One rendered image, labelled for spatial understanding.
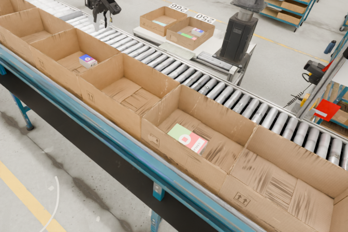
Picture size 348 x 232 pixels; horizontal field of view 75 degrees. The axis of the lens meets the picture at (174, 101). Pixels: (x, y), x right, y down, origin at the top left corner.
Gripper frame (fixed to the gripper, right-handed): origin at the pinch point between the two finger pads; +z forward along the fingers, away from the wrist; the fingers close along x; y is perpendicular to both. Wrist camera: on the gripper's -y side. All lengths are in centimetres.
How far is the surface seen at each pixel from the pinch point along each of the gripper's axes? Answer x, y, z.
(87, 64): -2.5, 13.9, 30.6
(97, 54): -11.9, 15.6, 27.9
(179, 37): -86, -2, 33
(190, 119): -4, -55, 26
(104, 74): 3.3, -5.3, 23.3
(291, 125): -51, -105, 32
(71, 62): -1.1, 25.6, 34.7
